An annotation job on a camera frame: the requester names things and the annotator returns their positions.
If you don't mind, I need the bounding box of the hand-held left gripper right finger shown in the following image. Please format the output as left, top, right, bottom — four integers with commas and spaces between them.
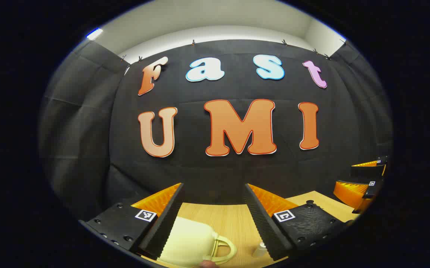
243, 183, 350, 261

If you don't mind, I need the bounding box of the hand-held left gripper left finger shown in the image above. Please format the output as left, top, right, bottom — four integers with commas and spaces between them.
79, 182, 186, 261

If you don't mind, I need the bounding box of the pale yellow suitcase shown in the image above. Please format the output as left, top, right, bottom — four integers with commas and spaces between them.
158, 216, 238, 267

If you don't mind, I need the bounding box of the white pump bottle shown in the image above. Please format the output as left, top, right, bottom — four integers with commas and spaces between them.
252, 241, 268, 258

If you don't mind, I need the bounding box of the ceiling light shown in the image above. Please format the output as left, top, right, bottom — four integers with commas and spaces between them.
86, 28, 104, 41

